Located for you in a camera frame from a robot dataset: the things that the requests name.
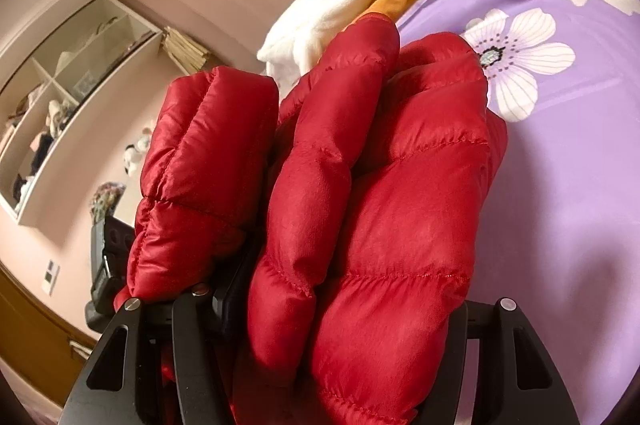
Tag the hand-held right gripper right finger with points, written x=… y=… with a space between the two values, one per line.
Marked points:
x=506 y=340

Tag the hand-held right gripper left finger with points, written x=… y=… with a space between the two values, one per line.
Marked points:
x=192 y=330

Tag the red down jacket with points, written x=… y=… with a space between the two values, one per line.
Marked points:
x=380 y=215

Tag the floral patterned cushion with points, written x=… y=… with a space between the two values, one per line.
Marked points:
x=106 y=202

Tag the brown wooden door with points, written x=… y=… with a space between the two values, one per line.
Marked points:
x=35 y=330

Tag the white plush toy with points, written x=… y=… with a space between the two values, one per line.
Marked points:
x=140 y=150

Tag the white open shelf cabinet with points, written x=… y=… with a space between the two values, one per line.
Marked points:
x=70 y=105

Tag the purple floral bedsheet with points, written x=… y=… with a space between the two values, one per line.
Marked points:
x=565 y=155

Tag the orange garment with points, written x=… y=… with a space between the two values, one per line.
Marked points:
x=392 y=2

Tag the white fleece garment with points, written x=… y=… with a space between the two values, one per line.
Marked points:
x=350 y=0

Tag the white wall switch panel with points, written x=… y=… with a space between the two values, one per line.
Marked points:
x=50 y=276

